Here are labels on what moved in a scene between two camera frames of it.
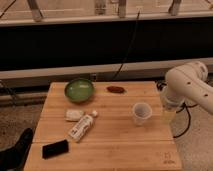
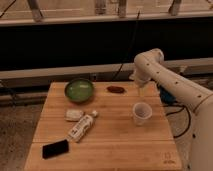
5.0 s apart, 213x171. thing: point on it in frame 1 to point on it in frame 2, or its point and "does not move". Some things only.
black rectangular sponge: x=56 y=148 does not move
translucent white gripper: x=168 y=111 to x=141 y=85
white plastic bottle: x=81 y=127 does not move
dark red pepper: x=115 y=89 does not move
